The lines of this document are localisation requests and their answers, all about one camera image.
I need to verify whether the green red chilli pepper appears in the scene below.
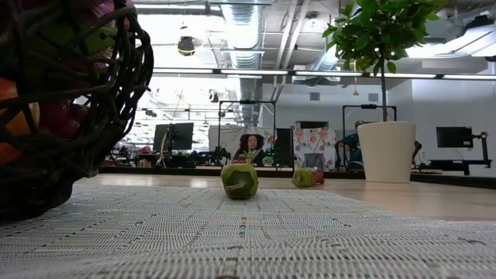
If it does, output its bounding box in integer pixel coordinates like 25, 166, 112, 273
291, 166, 326, 189
220, 163, 260, 201

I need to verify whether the red grape bunch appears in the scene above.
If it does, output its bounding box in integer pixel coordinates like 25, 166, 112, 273
38, 98, 90, 140

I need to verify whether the orange red mango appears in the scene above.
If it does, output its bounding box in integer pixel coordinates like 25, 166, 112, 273
0, 77, 41, 166

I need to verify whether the black monitor on arm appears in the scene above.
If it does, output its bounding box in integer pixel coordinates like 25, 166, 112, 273
436, 126, 474, 149

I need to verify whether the person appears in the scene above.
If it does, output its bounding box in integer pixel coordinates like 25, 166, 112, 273
232, 133, 268, 167
335, 119, 365, 171

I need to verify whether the white cloth cover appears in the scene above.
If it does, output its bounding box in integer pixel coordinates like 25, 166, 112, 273
208, 124, 241, 156

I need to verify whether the black display screen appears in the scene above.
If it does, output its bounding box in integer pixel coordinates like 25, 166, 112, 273
274, 127, 295, 167

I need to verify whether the floral print curtain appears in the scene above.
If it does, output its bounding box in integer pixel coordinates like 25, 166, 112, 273
293, 127, 337, 171

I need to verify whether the long ceiling light strip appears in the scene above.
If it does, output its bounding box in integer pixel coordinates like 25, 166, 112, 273
153, 68, 496, 81

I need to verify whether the black desk monitor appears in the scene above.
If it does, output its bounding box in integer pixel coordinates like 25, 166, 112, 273
153, 122, 195, 152

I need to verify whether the grey woven placemat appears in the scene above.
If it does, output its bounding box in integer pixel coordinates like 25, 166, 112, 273
0, 184, 496, 279

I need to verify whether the white plant pot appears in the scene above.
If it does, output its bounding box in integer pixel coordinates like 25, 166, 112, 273
356, 121, 418, 184

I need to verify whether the green leafy potted plant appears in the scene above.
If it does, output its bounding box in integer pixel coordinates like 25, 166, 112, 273
322, 0, 450, 123

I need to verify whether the black metal frame rig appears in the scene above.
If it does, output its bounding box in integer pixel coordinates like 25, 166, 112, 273
218, 99, 277, 167
342, 103, 398, 129

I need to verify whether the silver ventilation duct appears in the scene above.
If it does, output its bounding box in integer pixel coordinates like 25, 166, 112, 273
220, 0, 268, 129

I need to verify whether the black hanging overhead camera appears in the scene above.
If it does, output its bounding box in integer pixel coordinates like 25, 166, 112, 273
177, 35, 196, 57

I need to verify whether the black woven wire basket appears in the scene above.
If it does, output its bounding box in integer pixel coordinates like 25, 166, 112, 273
0, 0, 155, 224

